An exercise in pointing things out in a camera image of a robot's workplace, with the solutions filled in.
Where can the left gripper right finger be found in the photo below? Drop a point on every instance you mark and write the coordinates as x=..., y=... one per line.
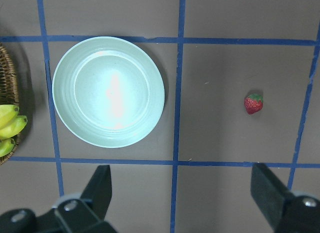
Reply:
x=285, y=211

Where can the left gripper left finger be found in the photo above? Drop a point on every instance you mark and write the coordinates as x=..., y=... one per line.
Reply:
x=86, y=212

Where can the strawberry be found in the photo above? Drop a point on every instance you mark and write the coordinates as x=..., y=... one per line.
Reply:
x=253, y=103

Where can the light green plate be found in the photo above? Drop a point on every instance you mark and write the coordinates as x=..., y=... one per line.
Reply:
x=108, y=92

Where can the yellow banana bunch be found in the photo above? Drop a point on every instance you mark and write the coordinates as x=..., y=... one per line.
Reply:
x=11, y=124

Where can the wicker basket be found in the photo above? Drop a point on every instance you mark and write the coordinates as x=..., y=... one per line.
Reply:
x=9, y=90

